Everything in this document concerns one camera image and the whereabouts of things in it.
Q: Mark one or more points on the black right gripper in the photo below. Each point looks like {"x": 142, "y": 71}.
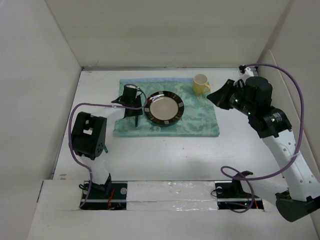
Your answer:
{"x": 219, "y": 96}

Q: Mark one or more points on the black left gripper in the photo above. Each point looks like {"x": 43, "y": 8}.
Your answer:
{"x": 135, "y": 112}

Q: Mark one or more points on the yellow ceramic mug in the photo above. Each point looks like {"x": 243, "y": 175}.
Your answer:
{"x": 200, "y": 84}

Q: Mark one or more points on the dark rimmed cream plate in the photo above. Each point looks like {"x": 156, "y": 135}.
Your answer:
{"x": 164, "y": 108}

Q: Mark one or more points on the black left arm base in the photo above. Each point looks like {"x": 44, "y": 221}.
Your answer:
{"x": 111, "y": 197}

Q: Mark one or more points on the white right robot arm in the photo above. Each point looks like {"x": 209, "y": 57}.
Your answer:
{"x": 300, "y": 195}

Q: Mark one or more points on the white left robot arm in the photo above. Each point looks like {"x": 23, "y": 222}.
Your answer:
{"x": 87, "y": 130}

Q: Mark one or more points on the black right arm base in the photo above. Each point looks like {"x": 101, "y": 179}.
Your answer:
{"x": 230, "y": 195}

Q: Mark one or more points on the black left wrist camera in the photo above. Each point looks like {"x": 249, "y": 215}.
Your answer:
{"x": 129, "y": 93}

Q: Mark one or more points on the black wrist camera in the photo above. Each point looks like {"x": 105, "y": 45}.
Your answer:
{"x": 258, "y": 90}
{"x": 129, "y": 93}

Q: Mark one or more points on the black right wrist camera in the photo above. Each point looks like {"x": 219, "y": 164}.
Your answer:
{"x": 258, "y": 90}

